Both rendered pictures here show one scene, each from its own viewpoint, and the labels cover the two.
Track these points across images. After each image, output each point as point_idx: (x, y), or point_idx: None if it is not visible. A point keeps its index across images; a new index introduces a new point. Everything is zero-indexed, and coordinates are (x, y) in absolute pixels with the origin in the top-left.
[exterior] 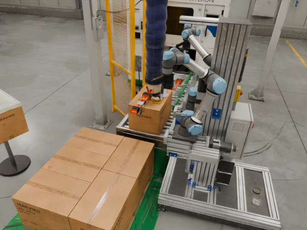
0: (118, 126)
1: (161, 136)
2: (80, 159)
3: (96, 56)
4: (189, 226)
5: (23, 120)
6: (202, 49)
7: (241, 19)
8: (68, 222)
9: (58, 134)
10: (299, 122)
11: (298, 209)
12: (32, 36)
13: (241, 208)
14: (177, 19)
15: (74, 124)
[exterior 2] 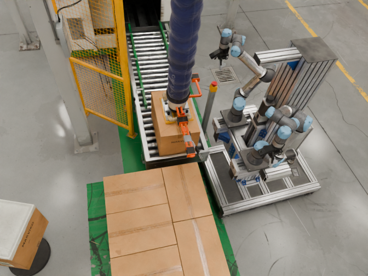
0: (146, 157)
1: (201, 151)
2: (141, 223)
3: (68, 75)
4: (252, 219)
5: (41, 218)
6: (258, 68)
7: (315, 40)
8: None
9: (44, 184)
10: None
11: (315, 157)
12: None
13: (289, 185)
14: None
15: (51, 158)
